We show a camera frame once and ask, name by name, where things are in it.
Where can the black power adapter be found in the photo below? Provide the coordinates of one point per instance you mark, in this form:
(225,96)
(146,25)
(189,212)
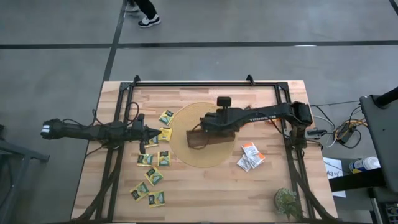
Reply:
(345,134)

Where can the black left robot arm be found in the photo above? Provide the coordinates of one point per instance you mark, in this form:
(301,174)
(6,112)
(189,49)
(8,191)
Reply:
(87,132)

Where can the white paper sheet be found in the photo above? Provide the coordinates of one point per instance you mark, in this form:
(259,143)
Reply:
(332,163)

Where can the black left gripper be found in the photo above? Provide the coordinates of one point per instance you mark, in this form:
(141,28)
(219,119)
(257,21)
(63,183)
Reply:
(136,132)

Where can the gray metal stand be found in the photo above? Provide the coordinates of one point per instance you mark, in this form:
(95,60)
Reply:
(18,152)

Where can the gray cart top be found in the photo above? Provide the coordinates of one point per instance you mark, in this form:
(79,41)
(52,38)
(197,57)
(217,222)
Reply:
(381,133)

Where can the brown wooden tea box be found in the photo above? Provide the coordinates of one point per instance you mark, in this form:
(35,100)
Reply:
(194,138)

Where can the white wipes canister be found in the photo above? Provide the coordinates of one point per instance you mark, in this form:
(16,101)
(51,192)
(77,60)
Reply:
(365,164)

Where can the black metal rig frame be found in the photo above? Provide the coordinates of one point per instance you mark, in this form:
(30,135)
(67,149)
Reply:
(202,84)

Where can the person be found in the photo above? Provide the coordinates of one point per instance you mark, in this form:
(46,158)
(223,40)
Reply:
(149,21)

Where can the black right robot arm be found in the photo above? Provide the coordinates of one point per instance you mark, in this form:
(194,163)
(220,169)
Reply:
(267,115)

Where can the small gray device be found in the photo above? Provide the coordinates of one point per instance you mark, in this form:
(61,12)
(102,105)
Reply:
(315,133)

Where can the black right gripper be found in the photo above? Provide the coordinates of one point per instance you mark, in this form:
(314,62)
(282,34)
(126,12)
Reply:
(220,123)

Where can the round woven placemat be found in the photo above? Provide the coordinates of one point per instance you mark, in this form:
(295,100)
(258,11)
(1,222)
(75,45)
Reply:
(202,157)

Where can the black cart crossbar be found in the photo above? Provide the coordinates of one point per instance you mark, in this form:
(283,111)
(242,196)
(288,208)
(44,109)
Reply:
(354,180)

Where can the white orange tea packet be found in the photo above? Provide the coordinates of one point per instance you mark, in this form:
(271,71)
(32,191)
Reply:
(257,160)
(244,164)
(250,150)

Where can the small potted green plant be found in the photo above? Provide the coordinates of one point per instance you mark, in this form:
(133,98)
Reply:
(286,202)

